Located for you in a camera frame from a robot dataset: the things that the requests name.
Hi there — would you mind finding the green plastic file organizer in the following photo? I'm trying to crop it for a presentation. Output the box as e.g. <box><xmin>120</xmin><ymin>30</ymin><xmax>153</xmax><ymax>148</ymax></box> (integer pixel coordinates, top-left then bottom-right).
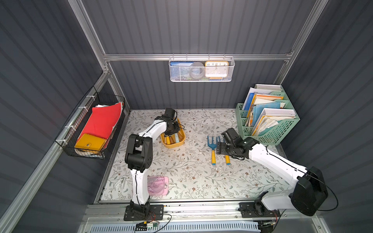
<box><xmin>235</xmin><ymin>84</ymin><xmax>300</xmax><ymax>146</ymax></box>

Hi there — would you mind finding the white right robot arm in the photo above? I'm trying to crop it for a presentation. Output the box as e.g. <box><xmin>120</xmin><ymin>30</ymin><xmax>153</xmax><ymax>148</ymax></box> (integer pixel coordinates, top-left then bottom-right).
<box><xmin>216</xmin><ymin>128</ymin><xmax>328</xmax><ymax>216</ymax></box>

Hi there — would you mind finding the yellow plastic storage box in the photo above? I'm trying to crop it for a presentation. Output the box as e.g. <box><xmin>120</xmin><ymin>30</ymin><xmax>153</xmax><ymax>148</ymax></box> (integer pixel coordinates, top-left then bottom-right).
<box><xmin>160</xmin><ymin>119</ymin><xmax>186</xmax><ymax>149</ymax></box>

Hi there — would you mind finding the black wire side basket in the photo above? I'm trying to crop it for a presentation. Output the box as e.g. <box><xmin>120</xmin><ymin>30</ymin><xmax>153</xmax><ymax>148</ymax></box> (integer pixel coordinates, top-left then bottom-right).
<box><xmin>55</xmin><ymin>87</ymin><xmax>126</xmax><ymax>160</ymax></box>

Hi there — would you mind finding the red folder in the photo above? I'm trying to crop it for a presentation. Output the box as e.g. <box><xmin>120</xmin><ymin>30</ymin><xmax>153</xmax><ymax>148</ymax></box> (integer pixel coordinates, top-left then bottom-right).
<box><xmin>78</xmin><ymin>102</ymin><xmax>123</xmax><ymax>139</ymax></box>

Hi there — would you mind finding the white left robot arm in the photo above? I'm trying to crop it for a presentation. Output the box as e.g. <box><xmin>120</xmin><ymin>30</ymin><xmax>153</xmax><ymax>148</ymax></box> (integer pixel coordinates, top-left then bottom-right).
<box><xmin>125</xmin><ymin>108</ymin><xmax>180</xmax><ymax>207</ymax></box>

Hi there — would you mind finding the blue box in basket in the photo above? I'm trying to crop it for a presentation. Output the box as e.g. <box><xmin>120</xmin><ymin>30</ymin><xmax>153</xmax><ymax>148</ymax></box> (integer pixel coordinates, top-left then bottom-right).
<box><xmin>169</xmin><ymin>61</ymin><xmax>193</xmax><ymax>82</ymax></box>

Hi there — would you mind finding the papers and folders stack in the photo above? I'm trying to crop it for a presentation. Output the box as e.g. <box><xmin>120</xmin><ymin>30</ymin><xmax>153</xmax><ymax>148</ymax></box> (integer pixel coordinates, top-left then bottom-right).
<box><xmin>241</xmin><ymin>84</ymin><xmax>298</xmax><ymax>136</ymax></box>

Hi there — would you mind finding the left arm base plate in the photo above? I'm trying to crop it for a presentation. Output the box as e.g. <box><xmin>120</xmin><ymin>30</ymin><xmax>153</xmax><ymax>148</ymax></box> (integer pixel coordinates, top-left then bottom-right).
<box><xmin>123</xmin><ymin>204</ymin><xmax>164</xmax><ymax>221</ymax></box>

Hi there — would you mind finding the dark blue rake yellow handle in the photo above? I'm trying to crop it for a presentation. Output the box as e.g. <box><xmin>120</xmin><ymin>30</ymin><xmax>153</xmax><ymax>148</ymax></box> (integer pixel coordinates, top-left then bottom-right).
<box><xmin>218</xmin><ymin>136</ymin><xmax>231</xmax><ymax>165</ymax></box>

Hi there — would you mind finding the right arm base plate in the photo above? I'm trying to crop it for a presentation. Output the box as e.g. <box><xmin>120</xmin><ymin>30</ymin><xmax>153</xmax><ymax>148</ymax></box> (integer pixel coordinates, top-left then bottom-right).
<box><xmin>238</xmin><ymin>202</ymin><xmax>281</xmax><ymax>218</ymax></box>

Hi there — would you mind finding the yellow box in basket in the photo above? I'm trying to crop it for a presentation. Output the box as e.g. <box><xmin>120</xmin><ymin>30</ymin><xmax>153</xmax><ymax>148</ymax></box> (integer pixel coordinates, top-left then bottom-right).
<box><xmin>75</xmin><ymin>134</ymin><xmax>106</xmax><ymax>151</ymax></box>

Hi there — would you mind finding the yellow white clock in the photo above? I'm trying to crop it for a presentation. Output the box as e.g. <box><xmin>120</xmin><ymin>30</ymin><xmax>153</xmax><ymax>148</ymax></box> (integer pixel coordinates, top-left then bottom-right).
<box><xmin>205</xmin><ymin>61</ymin><xmax>229</xmax><ymax>79</ymax></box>

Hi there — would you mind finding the grey tape roll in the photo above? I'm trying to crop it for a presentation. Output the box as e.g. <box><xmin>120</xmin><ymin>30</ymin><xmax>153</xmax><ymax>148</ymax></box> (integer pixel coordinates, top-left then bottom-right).
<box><xmin>189</xmin><ymin>62</ymin><xmax>205</xmax><ymax>80</ymax></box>

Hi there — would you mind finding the white wire wall basket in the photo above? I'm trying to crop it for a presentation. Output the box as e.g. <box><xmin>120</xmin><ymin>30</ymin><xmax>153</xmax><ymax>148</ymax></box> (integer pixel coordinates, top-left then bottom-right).
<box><xmin>169</xmin><ymin>55</ymin><xmax>236</xmax><ymax>82</ymax></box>

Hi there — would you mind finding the pink plastic case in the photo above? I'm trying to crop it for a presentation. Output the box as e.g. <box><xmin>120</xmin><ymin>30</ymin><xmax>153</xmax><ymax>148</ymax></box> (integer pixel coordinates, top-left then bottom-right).
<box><xmin>147</xmin><ymin>176</ymin><xmax>169</xmax><ymax>196</ymax></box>

